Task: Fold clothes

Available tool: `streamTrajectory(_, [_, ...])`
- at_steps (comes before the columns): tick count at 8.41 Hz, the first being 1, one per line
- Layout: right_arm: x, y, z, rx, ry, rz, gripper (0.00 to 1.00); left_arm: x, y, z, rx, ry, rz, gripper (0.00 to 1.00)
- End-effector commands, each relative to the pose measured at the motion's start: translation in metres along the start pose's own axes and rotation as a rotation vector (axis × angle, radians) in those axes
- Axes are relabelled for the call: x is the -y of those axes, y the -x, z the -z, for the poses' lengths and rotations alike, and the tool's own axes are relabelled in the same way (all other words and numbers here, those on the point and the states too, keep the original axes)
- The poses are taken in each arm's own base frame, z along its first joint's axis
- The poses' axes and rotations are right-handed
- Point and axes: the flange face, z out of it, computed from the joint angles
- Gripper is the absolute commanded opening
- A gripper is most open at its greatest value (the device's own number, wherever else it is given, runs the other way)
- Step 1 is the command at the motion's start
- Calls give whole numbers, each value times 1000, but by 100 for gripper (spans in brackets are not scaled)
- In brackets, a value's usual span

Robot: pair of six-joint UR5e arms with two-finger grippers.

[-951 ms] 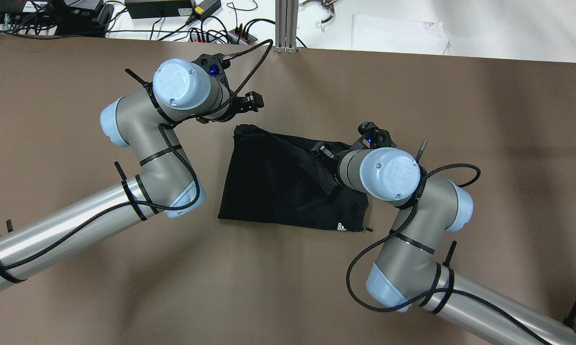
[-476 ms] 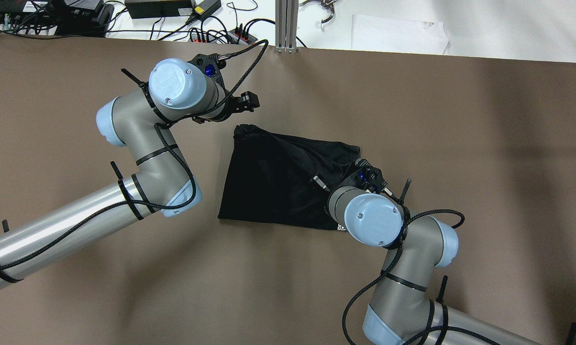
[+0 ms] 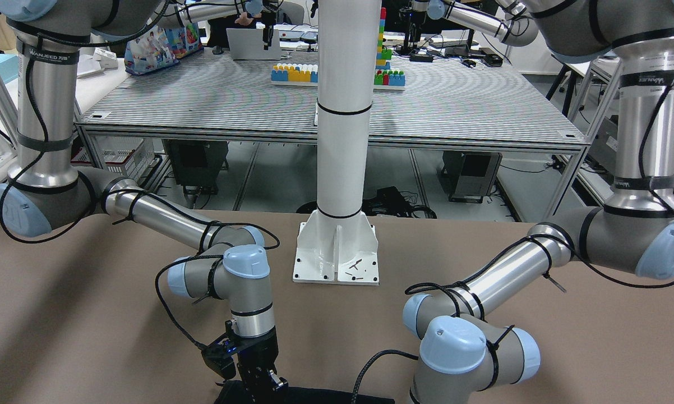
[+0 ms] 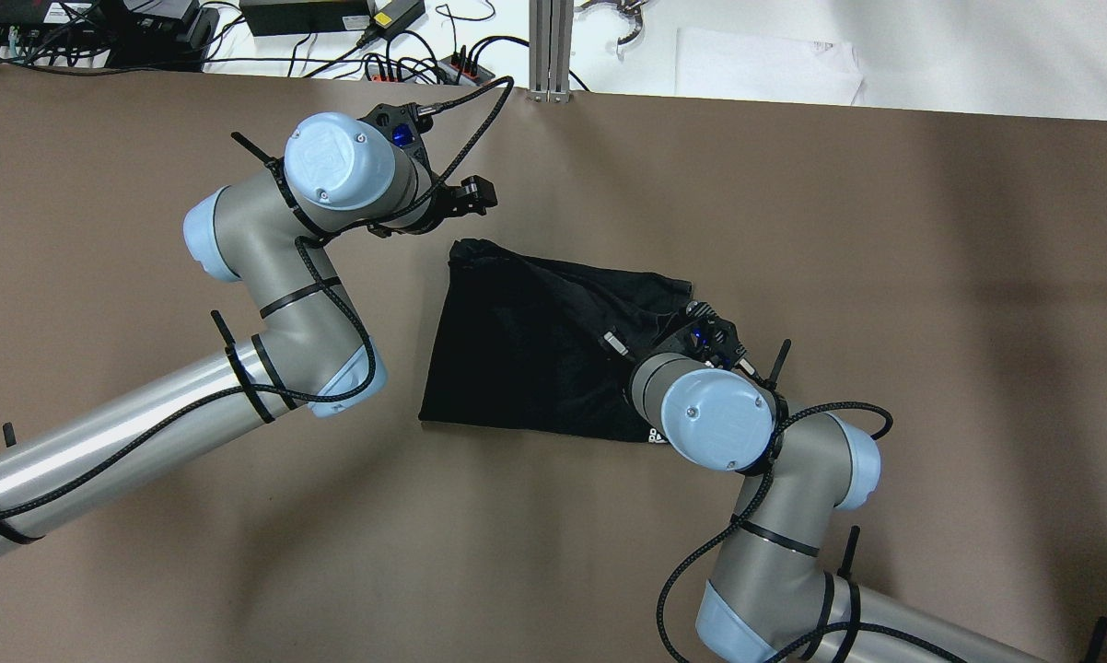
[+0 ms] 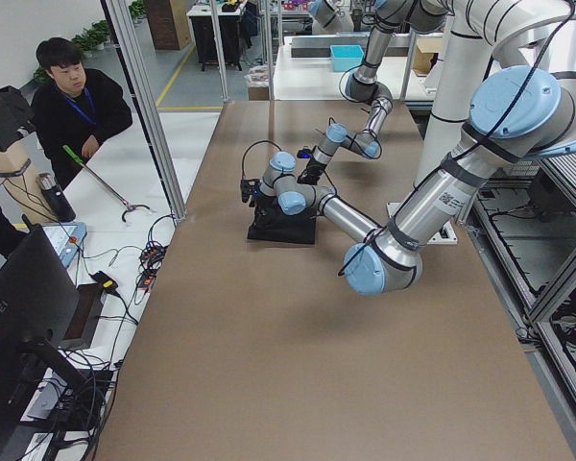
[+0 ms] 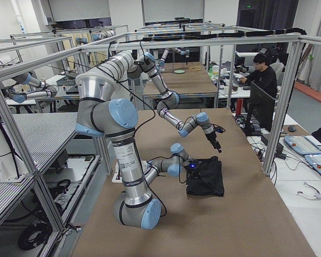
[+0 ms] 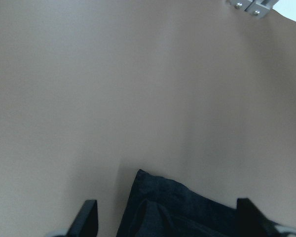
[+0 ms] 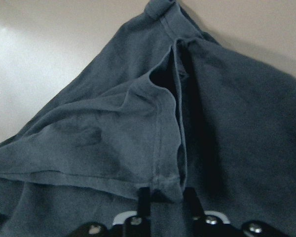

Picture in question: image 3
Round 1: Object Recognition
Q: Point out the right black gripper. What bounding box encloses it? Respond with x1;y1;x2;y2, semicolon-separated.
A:
201;328;288;401

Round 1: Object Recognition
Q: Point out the black t-shirt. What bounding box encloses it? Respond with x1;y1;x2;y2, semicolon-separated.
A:
215;380;395;403

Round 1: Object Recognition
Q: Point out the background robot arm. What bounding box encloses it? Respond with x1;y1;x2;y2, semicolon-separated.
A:
410;1;539;48

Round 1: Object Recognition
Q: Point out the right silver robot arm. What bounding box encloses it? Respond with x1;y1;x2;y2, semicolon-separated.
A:
0;1;288;403

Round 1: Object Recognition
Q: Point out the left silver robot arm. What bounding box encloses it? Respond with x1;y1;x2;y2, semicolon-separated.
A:
402;1;674;403

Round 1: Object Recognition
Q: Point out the white plastic crate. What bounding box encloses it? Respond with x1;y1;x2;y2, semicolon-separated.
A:
96;136;155;180

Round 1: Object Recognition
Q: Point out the colourful toy block set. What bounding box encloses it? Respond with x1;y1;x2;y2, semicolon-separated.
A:
270;1;407;91

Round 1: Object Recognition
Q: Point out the silver laptop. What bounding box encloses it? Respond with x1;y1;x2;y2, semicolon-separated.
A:
227;28;281;61

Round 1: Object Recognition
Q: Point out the colourful gift bag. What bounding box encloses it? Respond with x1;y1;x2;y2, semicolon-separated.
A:
124;24;203;76

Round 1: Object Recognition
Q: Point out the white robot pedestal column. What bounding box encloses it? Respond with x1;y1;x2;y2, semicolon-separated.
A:
292;0;382;286

